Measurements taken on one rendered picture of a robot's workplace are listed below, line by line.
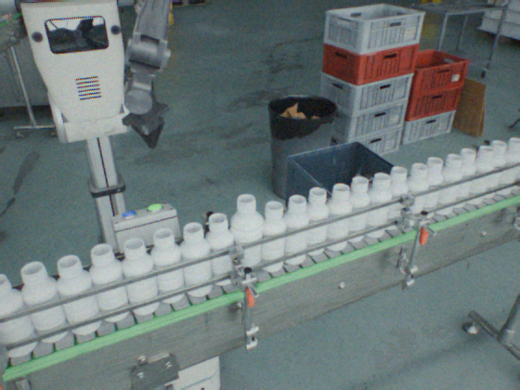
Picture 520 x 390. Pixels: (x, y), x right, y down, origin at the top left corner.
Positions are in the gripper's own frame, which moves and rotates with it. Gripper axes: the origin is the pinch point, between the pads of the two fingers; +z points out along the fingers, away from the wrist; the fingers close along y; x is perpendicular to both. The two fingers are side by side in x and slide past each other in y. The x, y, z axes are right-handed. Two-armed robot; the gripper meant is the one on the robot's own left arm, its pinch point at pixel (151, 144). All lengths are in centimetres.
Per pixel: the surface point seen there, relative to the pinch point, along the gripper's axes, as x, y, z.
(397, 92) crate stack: -29, 251, 102
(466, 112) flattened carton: -85, 321, 144
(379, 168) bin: -47, 65, 38
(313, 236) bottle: -43.1, -0.6, 12.5
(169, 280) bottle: -21.9, -27.1, 9.4
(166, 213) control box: -12.3, -13.3, 6.5
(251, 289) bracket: -38.2, -23.0, 7.8
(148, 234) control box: -10.4, -18.5, 9.4
